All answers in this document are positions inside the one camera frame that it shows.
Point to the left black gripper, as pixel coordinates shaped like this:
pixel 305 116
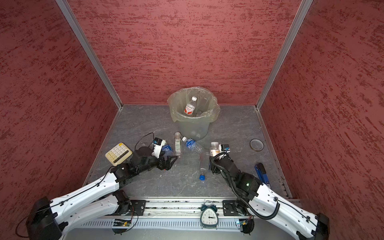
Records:
pixel 167 166

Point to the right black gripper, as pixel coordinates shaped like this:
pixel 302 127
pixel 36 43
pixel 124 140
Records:
pixel 214 166

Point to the yellow label white bottle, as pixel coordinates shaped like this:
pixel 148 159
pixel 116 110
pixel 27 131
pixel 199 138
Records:
pixel 215 149

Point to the red white label water bottle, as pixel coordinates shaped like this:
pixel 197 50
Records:
pixel 191 106

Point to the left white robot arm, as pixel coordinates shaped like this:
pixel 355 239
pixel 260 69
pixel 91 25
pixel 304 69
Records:
pixel 51 219

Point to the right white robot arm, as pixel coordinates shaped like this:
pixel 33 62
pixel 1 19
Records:
pixel 255 198

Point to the translucent green bin liner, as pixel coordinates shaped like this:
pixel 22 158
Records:
pixel 207 109

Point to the blue label bottle upper left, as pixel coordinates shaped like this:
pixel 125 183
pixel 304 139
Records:
pixel 167 150

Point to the clear bottle blue cap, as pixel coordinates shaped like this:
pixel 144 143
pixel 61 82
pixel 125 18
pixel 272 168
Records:
pixel 204 165

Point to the green label square bottle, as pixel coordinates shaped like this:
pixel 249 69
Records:
pixel 178 146

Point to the Pocari blue label bottle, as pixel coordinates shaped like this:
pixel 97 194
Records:
pixel 192 145

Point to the tape roll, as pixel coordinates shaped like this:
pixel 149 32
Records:
pixel 256 145

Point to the blue box cutter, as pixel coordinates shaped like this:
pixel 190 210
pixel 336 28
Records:
pixel 262 174

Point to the beige calculator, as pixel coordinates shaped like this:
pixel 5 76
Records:
pixel 118 154

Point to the green alarm clock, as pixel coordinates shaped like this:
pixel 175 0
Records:
pixel 209 218

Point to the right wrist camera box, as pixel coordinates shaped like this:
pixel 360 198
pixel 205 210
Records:
pixel 224 148

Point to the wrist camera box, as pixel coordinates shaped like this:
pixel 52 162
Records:
pixel 224 148
pixel 157 147

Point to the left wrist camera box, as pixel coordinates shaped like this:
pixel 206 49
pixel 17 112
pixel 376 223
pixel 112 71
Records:
pixel 157 147

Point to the aluminium front rail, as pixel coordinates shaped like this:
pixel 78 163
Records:
pixel 180 207

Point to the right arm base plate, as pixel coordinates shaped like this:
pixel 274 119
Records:
pixel 234 208

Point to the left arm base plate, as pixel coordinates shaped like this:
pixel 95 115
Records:
pixel 138 207

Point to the right circuit board with cables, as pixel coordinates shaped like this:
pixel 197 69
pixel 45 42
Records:
pixel 247 225

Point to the circuit board with cables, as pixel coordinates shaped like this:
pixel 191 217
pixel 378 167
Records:
pixel 247 225
pixel 121 226

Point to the left circuit board with cables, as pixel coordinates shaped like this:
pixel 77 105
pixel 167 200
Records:
pixel 121 226

